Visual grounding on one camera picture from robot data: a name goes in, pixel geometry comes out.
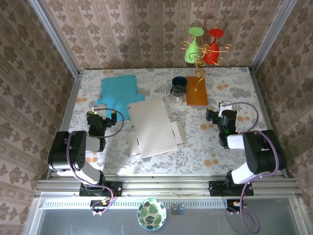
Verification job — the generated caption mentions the blue paper box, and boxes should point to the blue paper box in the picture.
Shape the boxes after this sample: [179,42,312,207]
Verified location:
[95,74,152,123]

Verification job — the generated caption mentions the white paper box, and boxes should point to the white paper box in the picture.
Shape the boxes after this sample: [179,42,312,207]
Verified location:
[127,96,188,160]

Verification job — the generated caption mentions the glass jar with sugar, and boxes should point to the glass jar with sugar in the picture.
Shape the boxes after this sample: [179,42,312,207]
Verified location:
[170,85,185,106]

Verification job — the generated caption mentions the dark blue cup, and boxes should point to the dark blue cup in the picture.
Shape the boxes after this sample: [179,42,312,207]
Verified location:
[172,76,188,91]

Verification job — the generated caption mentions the red wine glass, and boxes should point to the red wine glass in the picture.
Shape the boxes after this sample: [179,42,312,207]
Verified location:
[202,28,224,66]

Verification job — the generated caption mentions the green wine glass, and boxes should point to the green wine glass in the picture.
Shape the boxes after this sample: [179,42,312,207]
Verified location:
[183,27,205,63]

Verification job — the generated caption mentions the leaf pattern bowl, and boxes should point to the leaf pattern bowl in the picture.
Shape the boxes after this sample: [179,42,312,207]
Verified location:
[136,197,168,231]

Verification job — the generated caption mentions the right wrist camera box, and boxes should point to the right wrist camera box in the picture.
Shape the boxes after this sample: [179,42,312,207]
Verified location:
[218,101,233,118]

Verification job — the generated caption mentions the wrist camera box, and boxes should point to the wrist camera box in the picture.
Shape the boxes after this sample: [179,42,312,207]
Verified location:
[218,101,233,118]
[92,103,108,116]

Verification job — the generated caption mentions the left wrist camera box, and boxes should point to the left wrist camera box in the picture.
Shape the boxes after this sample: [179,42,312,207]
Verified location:
[92,103,108,116]

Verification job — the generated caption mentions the gold wire glass holder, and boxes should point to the gold wire glass holder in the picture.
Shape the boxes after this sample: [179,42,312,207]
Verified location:
[179,40,234,106]

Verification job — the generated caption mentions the aluminium side rail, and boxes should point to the aluminium side rail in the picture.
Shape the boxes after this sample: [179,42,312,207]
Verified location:
[45,70,83,181]
[248,68,294,179]

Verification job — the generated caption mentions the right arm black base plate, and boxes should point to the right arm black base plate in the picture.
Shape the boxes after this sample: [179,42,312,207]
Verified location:
[209,180,254,197]

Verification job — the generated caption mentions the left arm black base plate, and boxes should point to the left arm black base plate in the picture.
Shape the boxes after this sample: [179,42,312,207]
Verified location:
[79,181,123,197]

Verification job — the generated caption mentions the aluminium frame post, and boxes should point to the aluminium frame post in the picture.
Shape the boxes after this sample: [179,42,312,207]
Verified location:
[249,0,298,73]
[26,0,81,78]

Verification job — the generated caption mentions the black cable connector block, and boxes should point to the black cable connector block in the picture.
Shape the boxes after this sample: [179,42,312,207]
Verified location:
[226,199,247,212]
[90,199,111,213]

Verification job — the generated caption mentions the aluminium front rail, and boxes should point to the aluminium front rail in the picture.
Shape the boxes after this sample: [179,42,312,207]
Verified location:
[34,175,303,199]

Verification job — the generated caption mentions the white slotted cable duct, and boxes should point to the white slotted cable duct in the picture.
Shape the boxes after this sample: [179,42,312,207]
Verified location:
[43,199,227,209]

